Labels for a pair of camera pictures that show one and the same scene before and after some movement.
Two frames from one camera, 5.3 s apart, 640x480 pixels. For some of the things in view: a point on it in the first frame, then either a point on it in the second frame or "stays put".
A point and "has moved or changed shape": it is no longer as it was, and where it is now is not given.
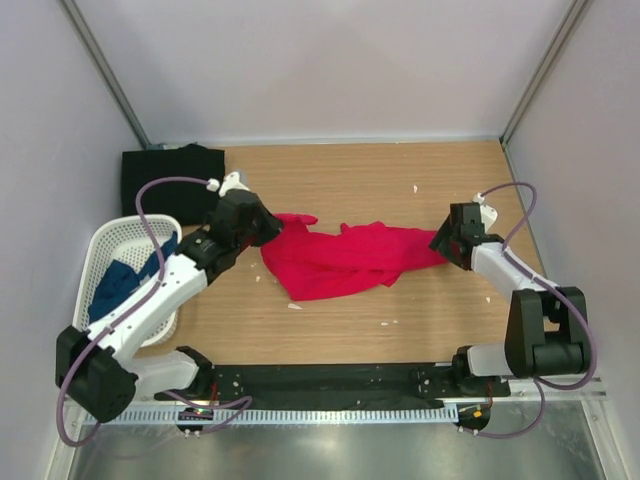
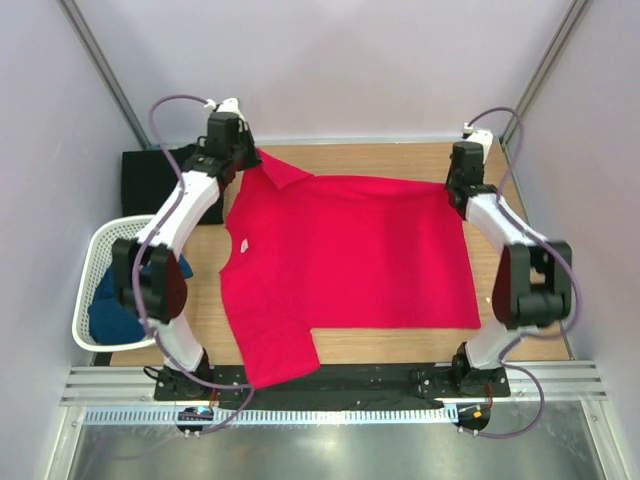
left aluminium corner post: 104,70 stays put
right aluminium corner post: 575,11 stays put
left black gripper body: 244,240 to 244,153
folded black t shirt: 189,203 stays put
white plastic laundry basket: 126,239 stays put
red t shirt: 312,265 has moved or changed shape
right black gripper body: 457,261 to 451,181
